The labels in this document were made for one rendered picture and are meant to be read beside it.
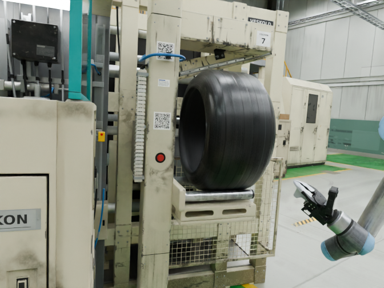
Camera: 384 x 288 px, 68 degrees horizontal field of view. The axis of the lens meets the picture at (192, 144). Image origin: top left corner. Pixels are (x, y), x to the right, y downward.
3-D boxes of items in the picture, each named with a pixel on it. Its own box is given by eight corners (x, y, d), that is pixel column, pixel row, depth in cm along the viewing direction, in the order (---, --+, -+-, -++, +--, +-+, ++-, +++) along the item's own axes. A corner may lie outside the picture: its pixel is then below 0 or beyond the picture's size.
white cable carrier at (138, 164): (134, 182, 123) (138, 68, 118) (132, 179, 127) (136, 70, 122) (144, 182, 124) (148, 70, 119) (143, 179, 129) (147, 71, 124)
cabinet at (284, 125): (259, 182, 564) (265, 118, 551) (238, 175, 610) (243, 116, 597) (287, 178, 618) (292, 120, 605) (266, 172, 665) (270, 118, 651)
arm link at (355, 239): (356, 260, 114) (376, 252, 107) (330, 238, 117) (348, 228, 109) (361, 244, 120) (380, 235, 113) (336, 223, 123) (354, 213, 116)
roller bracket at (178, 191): (178, 212, 117) (179, 189, 116) (159, 187, 155) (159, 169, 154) (186, 212, 118) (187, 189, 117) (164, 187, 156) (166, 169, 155)
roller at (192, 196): (179, 191, 125) (179, 201, 125) (182, 192, 121) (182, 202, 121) (250, 188, 136) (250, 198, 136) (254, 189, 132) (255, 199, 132)
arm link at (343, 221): (350, 227, 110) (352, 212, 117) (339, 218, 111) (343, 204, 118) (332, 237, 115) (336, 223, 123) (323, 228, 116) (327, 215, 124)
